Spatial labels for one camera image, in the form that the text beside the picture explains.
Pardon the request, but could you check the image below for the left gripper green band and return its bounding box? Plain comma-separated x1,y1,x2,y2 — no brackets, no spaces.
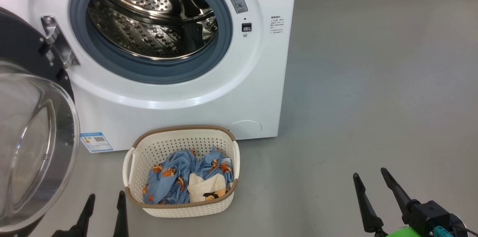
51,191,129,237

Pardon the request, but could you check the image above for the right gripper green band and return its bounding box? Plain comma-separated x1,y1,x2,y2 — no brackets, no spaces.
353,168,469,237

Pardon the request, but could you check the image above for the blue bear-print garment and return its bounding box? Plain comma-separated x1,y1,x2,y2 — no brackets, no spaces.
142,149,202,205

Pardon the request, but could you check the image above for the blue and cream printed garment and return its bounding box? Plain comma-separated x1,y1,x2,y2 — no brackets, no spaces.
187,147,235,203

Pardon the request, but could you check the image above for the black round glass machine door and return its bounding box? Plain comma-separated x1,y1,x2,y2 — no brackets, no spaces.
0,7,81,237

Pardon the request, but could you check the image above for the cream perforated laundry basket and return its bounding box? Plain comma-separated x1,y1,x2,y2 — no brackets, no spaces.
122,125,240,218

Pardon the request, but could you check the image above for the grey rubber door gasket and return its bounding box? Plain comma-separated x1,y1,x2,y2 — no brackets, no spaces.
69,0,233,84

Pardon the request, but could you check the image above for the white front-load washing machine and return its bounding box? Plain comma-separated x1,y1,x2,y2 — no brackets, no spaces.
0,0,298,153

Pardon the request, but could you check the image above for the metal door hinge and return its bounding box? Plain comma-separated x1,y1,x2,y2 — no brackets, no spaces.
41,16,80,69

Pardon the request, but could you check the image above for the blue energy label sticker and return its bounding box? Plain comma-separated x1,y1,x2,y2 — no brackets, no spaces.
80,132,114,153

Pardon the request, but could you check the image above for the round white filter cover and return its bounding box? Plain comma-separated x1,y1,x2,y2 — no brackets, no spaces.
228,120,262,140

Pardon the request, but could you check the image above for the small printed text label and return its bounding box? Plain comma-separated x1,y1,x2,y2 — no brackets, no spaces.
271,15,285,34

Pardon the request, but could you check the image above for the right gripper teal-plug cable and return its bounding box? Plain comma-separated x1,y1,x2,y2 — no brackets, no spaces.
433,224,478,237

